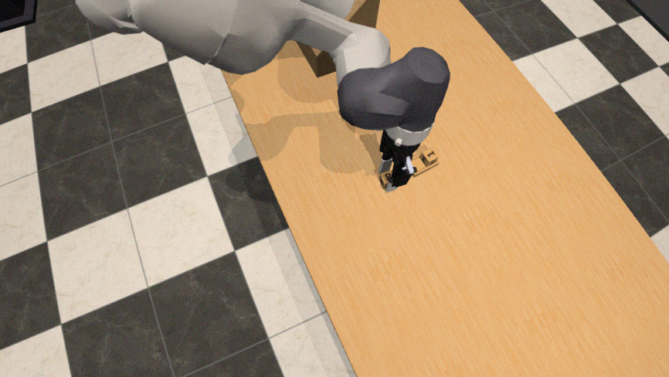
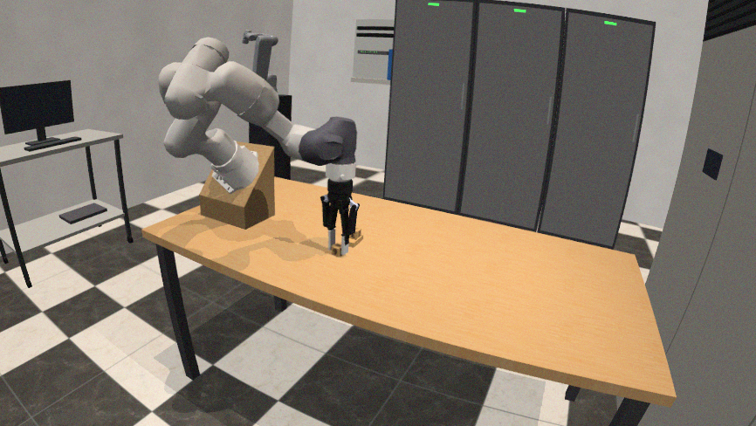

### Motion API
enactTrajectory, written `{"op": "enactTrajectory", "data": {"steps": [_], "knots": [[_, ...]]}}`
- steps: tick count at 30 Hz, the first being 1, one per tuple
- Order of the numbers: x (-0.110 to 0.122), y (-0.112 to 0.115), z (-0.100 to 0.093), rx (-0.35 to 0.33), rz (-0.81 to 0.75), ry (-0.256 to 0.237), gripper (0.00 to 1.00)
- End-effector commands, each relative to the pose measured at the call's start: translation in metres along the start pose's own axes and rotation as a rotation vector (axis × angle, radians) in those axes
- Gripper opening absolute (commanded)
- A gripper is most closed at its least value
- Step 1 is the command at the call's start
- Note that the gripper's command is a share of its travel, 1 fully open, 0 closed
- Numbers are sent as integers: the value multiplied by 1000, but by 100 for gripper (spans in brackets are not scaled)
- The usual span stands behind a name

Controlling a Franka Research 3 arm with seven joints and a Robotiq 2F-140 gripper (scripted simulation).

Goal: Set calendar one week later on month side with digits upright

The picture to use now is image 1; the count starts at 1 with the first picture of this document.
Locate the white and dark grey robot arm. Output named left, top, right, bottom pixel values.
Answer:
left=76, top=0, right=450, bottom=146

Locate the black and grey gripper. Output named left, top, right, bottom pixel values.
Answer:
left=379, top=130, right=420, bottom=192

